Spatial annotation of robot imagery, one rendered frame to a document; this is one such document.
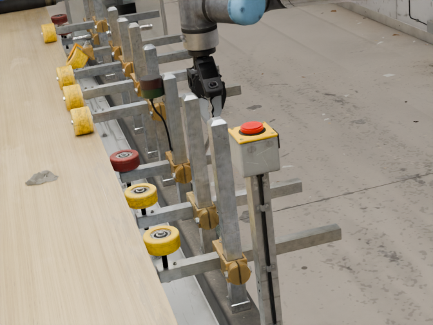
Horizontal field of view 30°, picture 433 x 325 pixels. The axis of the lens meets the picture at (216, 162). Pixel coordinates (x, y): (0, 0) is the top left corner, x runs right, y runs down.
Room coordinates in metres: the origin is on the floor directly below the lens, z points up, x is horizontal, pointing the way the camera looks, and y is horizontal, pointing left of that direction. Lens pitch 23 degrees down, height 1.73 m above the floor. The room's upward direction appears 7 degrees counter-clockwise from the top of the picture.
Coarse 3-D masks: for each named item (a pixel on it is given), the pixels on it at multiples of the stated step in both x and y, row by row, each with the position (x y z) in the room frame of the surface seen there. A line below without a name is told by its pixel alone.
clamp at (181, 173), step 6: (168, 156) 2.10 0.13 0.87; (186, 162) 2.03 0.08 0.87; (174, 168) 2.02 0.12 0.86; (180, 168) 2.01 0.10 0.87; (186, 168) 2.01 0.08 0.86; (174, 174) 2.01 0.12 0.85; (180, 174) 2.00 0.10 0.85; (186, 174) 2.01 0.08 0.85; (180, 180) 2.00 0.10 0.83; (186, 180) 2.01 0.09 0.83
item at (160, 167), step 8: (208, 152) 2.11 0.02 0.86; (208, 160) 2.09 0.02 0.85; (136, 168) 2.06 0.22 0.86; (144, 168) 2.05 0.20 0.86; (152, 168) 2.06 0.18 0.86; (160, 168) 2.06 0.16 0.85; (168, 168) 2.07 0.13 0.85; (120, 176) 2.04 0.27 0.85; (128, 176) 2.04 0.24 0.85; (136, 176) 2.05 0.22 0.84; (144, 176) 2.05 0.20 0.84; (152, 176) 2.06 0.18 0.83
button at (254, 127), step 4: (244, 124) 1.32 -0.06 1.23; (248, 124) 1.31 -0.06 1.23; (252, 124) 1.31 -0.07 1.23; (256, 124) 1.31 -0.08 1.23; (260, 124) 1.31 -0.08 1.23; (240, 128) 1.31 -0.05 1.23; (244, 128) 1.30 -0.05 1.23; (248, 128) 1.29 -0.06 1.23; (252, 128) 1.29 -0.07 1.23; (256, 128) 1.29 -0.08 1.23; (260, 128) 1.30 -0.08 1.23; (244, 132) 1.30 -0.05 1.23; (248, 132) 1.29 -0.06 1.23; (252, 132) 1.29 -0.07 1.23; (256, 132) 1.29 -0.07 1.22
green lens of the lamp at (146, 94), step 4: (140, 88) 2.04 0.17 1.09; (160, 88) 2.02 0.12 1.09; (144, 92) 2.02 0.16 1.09; (148, 92) 2.01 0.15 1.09; (152, 92) 2.01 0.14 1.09; (156, 92) 2.01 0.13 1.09; (160, 92) 2.02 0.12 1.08; (144, 96) 2.02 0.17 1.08; (148, 96) 2.01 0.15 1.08; (152, 96) 2.01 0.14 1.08; (156, 96) 2.01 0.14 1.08; (160, 96) 2.02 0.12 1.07
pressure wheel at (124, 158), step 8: (120, 152) 2.08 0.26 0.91; (128, 152) 2.08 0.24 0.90; (136, 152) 2.06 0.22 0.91; (112, 160) 2.03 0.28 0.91; (120, 160) 2.02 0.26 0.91; (128, 160) 2.02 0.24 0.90; (136, 160) 2.04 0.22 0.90; (120, 168) 2.02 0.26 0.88; (128, 168) 2.02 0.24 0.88; (128, 184) 2.05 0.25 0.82
